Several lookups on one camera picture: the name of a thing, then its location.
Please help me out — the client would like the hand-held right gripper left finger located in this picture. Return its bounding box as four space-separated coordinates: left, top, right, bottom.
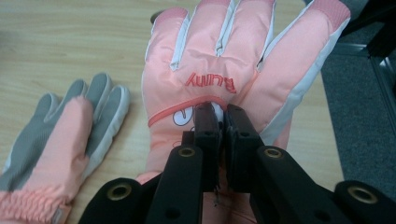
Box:
145 102 224 224

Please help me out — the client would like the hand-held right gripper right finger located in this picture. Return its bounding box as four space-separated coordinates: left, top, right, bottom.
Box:
223 104 353 224

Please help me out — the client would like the pink glove with embroidered print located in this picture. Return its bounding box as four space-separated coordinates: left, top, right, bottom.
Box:
135 0 352 224

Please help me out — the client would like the pink glove grey palm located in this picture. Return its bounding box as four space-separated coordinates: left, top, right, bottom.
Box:
0 72 132 224

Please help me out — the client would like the black metal stand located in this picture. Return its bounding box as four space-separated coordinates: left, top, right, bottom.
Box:
339 0 396 59

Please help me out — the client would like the metal floor rail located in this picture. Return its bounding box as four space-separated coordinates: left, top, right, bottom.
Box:
337 41 396 132

